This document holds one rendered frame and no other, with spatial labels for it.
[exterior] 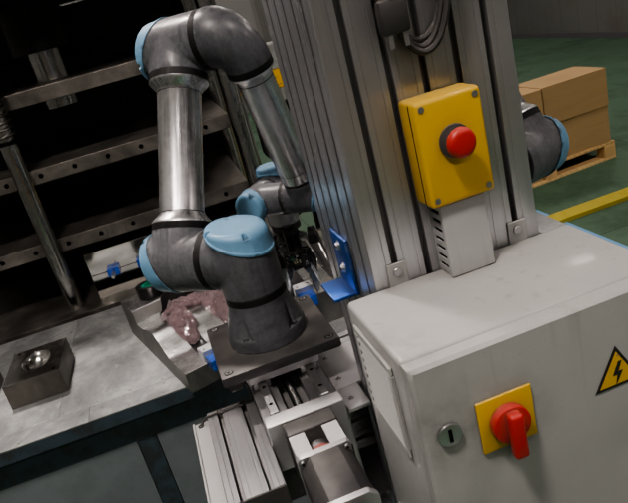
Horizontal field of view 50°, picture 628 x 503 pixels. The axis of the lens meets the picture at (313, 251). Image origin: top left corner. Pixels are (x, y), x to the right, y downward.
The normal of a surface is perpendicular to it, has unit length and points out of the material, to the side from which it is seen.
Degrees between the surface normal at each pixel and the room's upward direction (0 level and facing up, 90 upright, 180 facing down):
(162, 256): 61
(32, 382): 90
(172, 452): 90
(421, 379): 90
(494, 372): 90
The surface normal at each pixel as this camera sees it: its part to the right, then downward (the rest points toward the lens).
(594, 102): 0.30, 0.28
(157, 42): -0.44, -0.05
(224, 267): -0.40, 0.40
